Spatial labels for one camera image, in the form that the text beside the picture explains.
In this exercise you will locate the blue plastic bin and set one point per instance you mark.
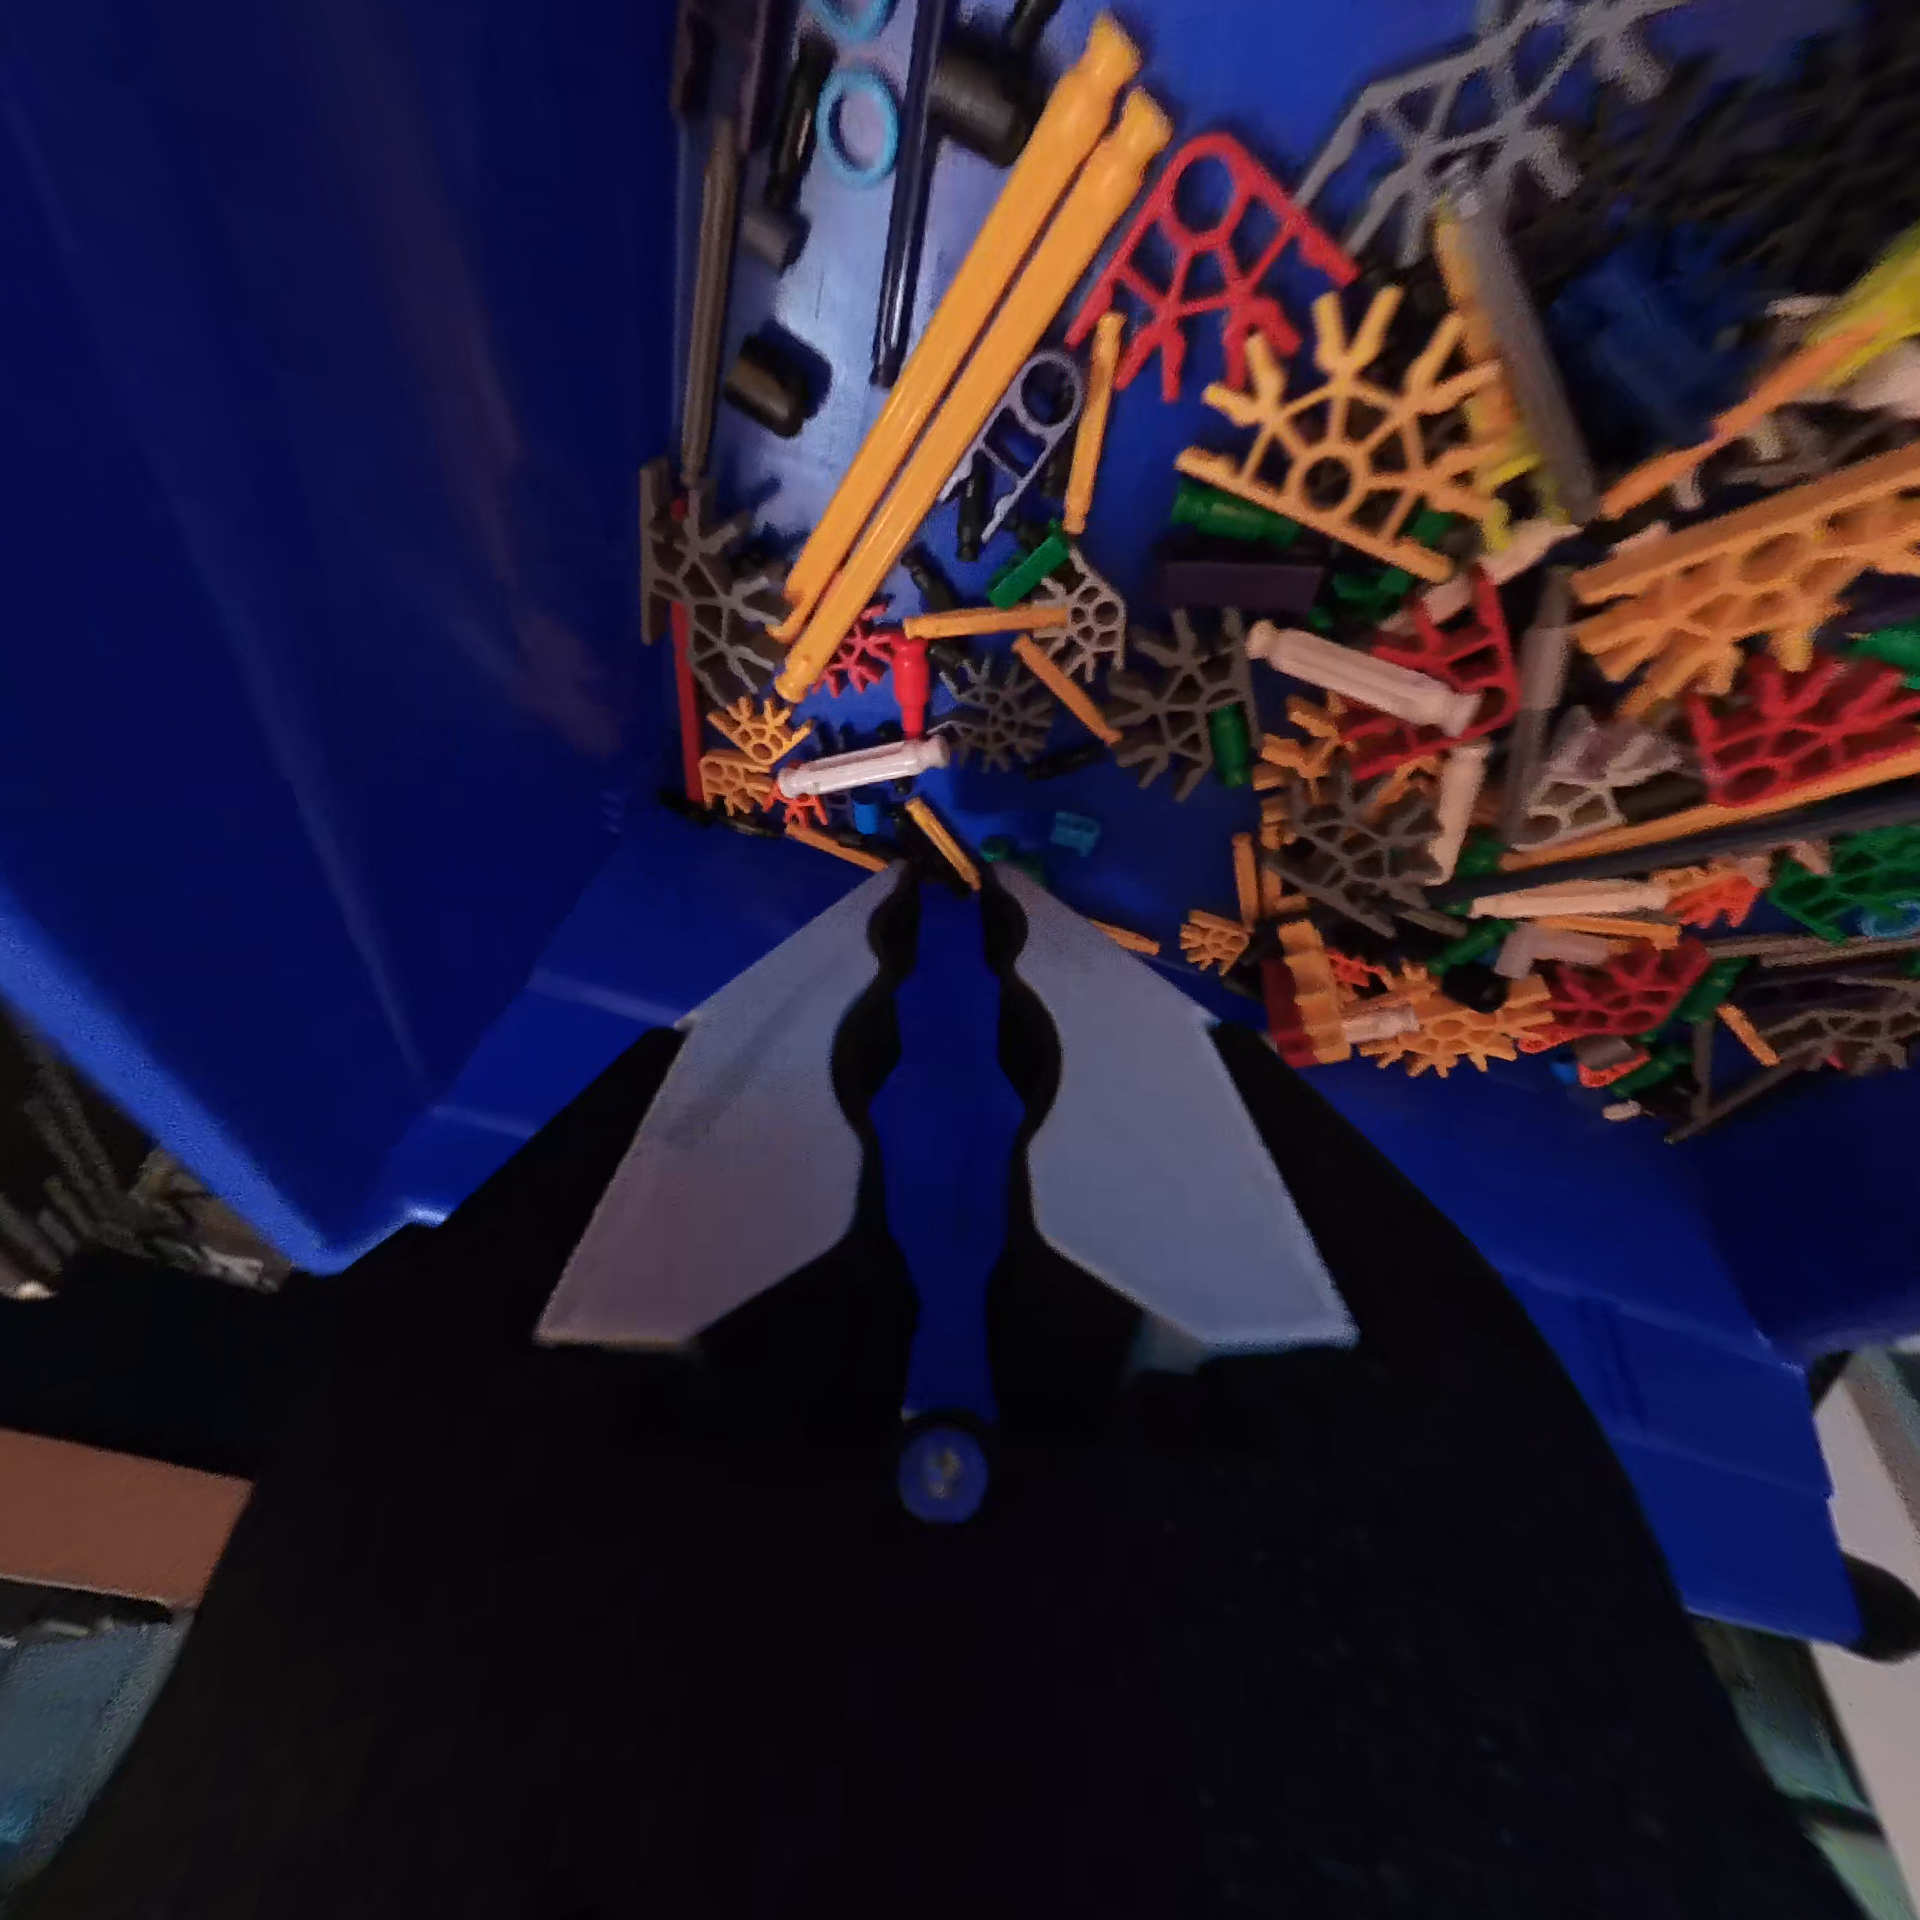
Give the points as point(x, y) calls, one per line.
point(303, 599)

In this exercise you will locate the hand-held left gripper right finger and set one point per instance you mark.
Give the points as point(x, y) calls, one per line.
point(1185, 1188)

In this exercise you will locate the heap of mixed toy pieces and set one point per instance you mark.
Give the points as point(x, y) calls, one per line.
point(1350, 454)

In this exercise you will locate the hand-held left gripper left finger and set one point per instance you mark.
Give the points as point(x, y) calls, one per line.
point(719, 1188)

